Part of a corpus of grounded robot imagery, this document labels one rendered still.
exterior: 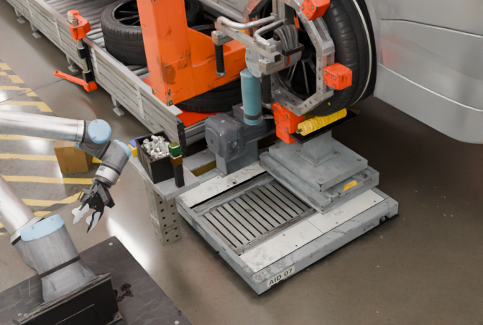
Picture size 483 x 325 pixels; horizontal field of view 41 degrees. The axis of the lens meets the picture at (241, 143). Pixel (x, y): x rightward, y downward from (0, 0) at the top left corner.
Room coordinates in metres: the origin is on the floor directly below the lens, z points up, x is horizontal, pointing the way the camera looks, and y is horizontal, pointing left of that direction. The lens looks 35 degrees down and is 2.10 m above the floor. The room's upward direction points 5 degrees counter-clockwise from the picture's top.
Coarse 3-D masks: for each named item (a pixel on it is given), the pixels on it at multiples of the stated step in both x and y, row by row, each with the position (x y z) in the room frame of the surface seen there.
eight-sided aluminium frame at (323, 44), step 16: (256, 0) 2.60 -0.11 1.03; (288, 0) 2.41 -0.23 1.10; (256, 16) 2.68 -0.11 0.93; (304, 16) 2.32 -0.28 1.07; (320, 32) 2.31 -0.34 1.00; (320, 48) 2.24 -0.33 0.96; (320, 64) 2.24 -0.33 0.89; (272, 80) 2.59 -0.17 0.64; (320, 80) 2.24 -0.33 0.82; (272, 96) 2.52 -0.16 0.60; (288, 96) 2.49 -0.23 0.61; (320, 96) 2.24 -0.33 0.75; (304, 112) 2.33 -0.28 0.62
